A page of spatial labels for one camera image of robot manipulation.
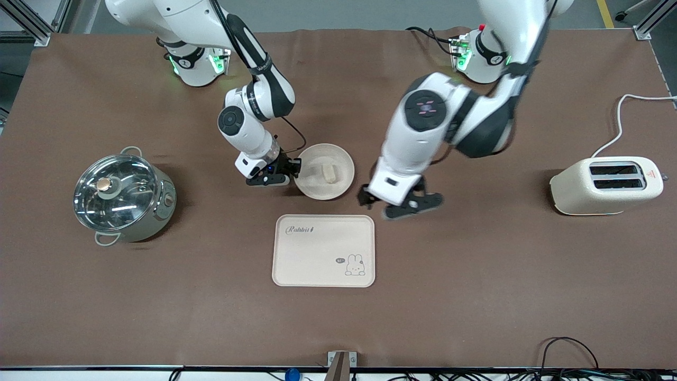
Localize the aluminium frame profile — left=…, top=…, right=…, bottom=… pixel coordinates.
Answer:
left=0, top=0, right=72, bottom=47
left=632, top=0, right=677, bottom=41

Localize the brown table cover mat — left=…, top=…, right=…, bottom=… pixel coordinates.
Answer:
left=0, top=29, right=677, bottom=368

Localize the white toaster power cable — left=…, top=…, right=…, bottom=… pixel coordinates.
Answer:
left=591, top=94, right=677, bottom=158

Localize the black looped cable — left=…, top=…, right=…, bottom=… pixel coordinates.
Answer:
left=539, top=337, right=601, bottom=381

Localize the cream rabbit print tray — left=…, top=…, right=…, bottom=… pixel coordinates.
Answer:
left=272, top=214, right=376, bottom=288

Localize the glass pot lid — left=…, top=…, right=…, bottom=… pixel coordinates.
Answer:
left=73, top=154, right=159, bottom=232

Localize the round cream plate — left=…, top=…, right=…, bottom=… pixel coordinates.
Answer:
left=294, top=143, right=355, bottom=201

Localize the black left base cable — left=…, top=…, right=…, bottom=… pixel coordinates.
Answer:
left=406, top=26, right=456, bottom=57

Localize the grey metal clamp bracket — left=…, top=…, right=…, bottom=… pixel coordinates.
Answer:
left=327, top=351, right=357, bottom=381

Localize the steel electric cooking pot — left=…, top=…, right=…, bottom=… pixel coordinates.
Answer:
left=93, top=147, right=177, bottom=247

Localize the cream two-slot toaster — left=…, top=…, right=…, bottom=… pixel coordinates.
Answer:
left=550, top=157, right=668, bottom=216

